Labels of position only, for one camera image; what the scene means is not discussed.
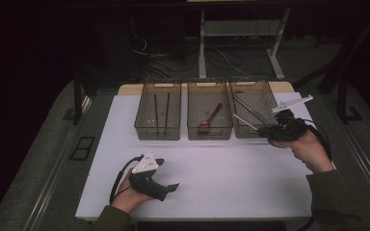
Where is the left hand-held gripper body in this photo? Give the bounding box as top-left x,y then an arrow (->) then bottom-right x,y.
128,151 -> 169,202

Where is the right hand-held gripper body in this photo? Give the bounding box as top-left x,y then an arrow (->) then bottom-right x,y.
263,94 -> 314,142

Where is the steel fork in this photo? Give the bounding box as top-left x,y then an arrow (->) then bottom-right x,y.
232,113 -> 260,131

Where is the transparent grey plastic bin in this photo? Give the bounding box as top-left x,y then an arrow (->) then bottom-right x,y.
229,78 -> 285,140
186,80 -> 234,141
134,81 -> 182,141

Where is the black chopstick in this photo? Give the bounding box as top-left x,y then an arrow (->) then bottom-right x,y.
164,91 -> 171,129
153,93 -> 160,129

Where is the brown wooden spoon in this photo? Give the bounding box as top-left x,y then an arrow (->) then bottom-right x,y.
198,102 -> 225,135

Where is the person's left hand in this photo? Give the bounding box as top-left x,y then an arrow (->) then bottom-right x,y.
110,169 -> 156,215

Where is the person's right hand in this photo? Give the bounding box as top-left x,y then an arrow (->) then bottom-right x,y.
274,129 -> 335,175

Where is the black metal stand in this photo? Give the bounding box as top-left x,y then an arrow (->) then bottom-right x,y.
72,71 -> 93,126
317,13 -> 370,125

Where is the light wooden board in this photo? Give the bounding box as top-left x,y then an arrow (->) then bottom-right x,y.
118,81 -> 296,96

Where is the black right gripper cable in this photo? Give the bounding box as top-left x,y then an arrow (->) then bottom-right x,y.
297,116 -> 333,162

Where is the black rectangular floor frame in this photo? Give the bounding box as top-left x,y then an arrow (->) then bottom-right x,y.
69,136 -> 96,162

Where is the tangle of floor cables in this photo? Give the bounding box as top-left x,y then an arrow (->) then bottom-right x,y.
129,33 -> 250,80

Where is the white metal desk frame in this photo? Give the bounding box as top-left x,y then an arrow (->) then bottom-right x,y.
198,8 -> 292,81

